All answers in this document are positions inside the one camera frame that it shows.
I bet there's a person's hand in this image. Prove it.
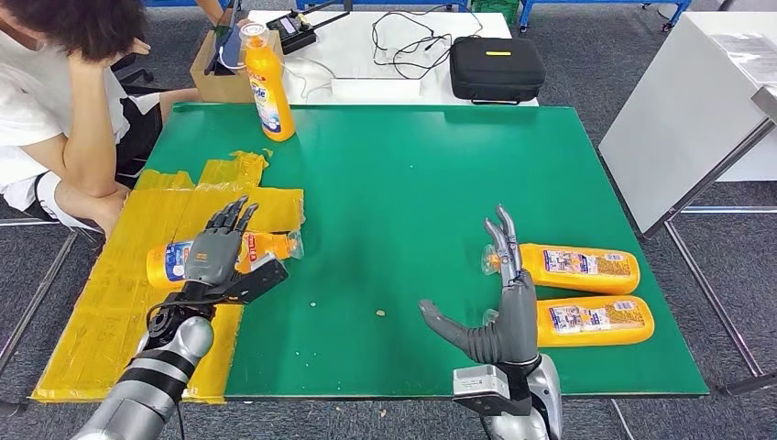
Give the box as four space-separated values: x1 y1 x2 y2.
112 37 152 65

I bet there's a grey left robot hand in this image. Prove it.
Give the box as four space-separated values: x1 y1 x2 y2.
181 195 261 288

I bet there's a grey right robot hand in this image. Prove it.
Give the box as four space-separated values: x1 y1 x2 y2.
418 204 542 367

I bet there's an orange detergent bottle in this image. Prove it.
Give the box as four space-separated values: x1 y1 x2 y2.
481 242 641 296
145 230 303 290
482 295 655 348
238 23 297 143

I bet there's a black office chair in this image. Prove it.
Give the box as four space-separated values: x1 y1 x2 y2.
112 51 156 93

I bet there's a brown cardboard box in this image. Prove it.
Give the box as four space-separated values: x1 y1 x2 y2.
190 30 287 105

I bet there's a tablet in blue case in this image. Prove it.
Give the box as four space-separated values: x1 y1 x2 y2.
204 0 247 77

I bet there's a person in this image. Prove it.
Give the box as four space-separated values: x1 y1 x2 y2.
0 0 202 241

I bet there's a yellow taped cardboard mat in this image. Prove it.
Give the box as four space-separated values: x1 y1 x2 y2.
30 150 306 405

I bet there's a black radio with antennas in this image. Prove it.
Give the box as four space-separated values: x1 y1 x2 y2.
266 8 352 57

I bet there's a grey metal table leg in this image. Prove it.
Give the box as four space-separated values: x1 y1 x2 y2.
662 204 777 397
0 215 82 369

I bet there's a white power strip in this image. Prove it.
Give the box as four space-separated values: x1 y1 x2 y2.
330 79 421 104

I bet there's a black carrying case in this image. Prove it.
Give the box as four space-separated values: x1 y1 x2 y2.
449 36 548 106

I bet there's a white side table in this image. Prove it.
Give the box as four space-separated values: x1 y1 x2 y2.
597 10 777 238

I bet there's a green plastic crate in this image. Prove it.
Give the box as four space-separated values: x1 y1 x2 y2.
470 0 521 26

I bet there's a clear sheet of paper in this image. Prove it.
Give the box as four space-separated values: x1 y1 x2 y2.
710 33 777 86

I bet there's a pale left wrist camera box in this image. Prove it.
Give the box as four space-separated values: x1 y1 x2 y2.
219 253 290 306

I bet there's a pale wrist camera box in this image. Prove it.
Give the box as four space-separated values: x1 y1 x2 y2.
219 253 290 306
452 364 526 417

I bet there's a blue metal rack frame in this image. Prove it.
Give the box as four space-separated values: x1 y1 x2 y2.
139 0 235 10
296 0 470 14
519 0 694 31

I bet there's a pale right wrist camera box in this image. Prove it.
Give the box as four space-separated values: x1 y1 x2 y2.
452 364 526 417

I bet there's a white cable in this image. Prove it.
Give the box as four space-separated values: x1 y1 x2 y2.
219 47 339 102

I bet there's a black cable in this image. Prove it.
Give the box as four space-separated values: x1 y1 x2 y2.
371 8 484 83

